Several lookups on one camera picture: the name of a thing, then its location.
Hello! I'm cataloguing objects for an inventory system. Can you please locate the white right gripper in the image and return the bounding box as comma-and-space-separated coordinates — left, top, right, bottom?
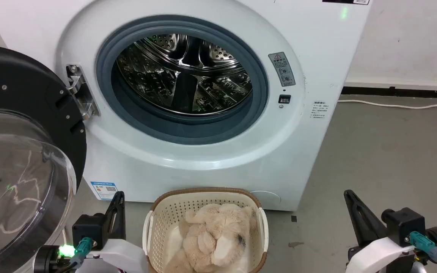
344, 190, 418, 273

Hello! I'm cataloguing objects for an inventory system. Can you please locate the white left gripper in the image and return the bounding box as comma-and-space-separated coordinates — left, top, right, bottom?
75, 191, 149, 273

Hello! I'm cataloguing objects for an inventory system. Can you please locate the black washer door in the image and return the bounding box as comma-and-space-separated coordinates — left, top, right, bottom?
0, 44, 87, 273

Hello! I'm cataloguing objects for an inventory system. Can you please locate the white front-load washing machine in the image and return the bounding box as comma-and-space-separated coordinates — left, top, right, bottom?
0, 0, 372, 212

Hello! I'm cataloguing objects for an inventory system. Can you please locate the blue energy label sticker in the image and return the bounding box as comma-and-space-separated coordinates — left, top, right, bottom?
90, 181, 119, 201

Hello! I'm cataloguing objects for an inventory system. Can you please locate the beige perforated laundry basket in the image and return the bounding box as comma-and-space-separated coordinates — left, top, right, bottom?
143, 187, 269, 273

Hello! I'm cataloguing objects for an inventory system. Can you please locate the round filter cover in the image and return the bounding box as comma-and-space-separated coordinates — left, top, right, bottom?
250, 190, 282, 209

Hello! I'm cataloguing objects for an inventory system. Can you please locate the beige plush toy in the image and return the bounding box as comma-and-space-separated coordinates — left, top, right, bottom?
164, 203, 259, 273

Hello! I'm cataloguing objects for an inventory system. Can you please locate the small text label sticker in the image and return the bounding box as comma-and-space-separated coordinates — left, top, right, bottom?
310, 100, 328, 119

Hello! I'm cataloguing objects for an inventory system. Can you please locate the metal door hinge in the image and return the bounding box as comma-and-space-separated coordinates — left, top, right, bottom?
66, 64, 101, 121

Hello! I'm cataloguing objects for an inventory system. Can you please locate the black baseboard strip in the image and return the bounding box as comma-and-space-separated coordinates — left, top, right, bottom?
341, 86, 437, 100

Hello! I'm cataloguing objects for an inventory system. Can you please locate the stainless steel washer drum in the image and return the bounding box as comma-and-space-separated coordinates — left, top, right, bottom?
116, 33, 253, 116

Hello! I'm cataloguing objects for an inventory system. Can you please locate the grey rubber door gasket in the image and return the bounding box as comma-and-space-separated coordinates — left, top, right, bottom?
96, 15, 269, 145

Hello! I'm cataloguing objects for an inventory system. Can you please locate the grey warning sticker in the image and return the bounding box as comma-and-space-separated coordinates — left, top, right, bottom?
268, 52, 296, 87

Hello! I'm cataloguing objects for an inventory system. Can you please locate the black washer control panel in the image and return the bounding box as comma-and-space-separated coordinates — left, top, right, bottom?
322, 0, 371, 5

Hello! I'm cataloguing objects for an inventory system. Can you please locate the teal left cable connector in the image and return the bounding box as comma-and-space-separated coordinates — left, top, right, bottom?
71, 237, 93, 268

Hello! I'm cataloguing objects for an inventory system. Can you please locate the teal cable connector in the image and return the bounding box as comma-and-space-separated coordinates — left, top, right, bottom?
409, 231, 437, 263
71, 237, 93, 268

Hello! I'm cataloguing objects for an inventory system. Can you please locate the teal right cable connector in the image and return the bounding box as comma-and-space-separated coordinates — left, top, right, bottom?
409, 231, 437, 263

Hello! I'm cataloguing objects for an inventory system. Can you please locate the white cable on floor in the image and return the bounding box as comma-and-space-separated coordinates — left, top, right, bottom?
337, 99, 437, 110

